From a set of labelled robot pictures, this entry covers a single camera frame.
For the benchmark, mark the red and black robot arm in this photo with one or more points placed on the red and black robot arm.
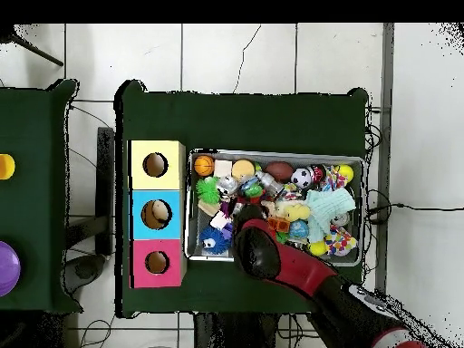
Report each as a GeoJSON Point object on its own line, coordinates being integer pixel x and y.
{"type": "Point", "coordinates": [301, 268]}

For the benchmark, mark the wooden box with three holes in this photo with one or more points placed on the wooden box with three holes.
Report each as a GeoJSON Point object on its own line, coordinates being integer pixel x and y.
{"type": "Point", "coordinates": [174, 224]}

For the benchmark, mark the green spiky ball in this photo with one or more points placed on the green spiky ball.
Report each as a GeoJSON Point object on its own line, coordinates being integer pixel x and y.
{"type": "Point", "coordinates": [207, 190]}

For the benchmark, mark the orange foam disc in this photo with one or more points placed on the orange foam disc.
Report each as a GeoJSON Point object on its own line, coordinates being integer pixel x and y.
{"type": "Point", "coordinates": [243, 169]}

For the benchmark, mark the plain wooden cube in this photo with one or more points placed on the plain wooden cube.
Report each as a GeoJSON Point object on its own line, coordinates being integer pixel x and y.
{"type": "Point", "coordinates": [223, 168]}

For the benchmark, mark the orange toy basketball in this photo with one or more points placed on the orange toy basketball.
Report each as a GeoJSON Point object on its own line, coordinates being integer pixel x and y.
{"type": "Point", "coordinates": [204, 165]}

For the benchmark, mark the silver toy robot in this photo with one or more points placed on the silver toy robot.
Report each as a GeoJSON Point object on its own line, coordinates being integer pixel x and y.
{"type": "Point", "coordinates": [270, 181]}

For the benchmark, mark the brown toy football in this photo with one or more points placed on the brown toy football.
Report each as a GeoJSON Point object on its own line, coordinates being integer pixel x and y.
{"type": "Point", "coordinates": [279, 171]}

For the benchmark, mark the orange plastic building block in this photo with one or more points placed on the orange plastic building block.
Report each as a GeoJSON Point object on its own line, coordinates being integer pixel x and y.
{"type": "Point", "coordinates": [279, 224]}

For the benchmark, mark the dark green tablecloth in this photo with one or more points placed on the dark green tablecloth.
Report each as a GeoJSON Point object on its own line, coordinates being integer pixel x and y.
{"type": "Point", "coordinates": [235, 123]}

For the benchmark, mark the black and white soccer ball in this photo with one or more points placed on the black and white soccer ball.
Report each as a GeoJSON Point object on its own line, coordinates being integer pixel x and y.
{"type": "Point", "coordinates": [301, 177]}

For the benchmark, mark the mint green knitted cloth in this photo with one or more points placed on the mint green knitted cloth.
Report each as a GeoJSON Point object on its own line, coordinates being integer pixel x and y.
{"type": "Point", "coordinates": [326, 206]}

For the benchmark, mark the black flat panel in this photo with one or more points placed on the black flat panel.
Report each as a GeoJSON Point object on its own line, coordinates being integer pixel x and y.
{"type": "Point", "coordinates": [105, 181]}

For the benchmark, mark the grey round base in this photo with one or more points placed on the grey round base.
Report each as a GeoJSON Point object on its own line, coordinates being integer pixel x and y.
{"type": "Point", "coordinates": [85, 270]}

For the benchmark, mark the neighbouring green table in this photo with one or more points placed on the neighbouring green table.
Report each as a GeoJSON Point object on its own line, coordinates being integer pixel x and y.
{"type": "Point", "coordinates": [32, 217]}

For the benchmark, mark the yellow round object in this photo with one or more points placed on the yellow round object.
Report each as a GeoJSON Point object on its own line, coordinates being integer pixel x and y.
{"type": "Point", "coordinates": [5, 166]}

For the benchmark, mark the purple ball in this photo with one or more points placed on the purple ball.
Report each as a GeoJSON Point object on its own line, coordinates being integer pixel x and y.
{"type": "Point", "coordinates": [7, 268]}

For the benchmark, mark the black tripod leg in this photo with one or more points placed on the black tripod leg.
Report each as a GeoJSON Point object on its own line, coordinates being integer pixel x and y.
{"type": "Point", "coordinates": [36, 52]}

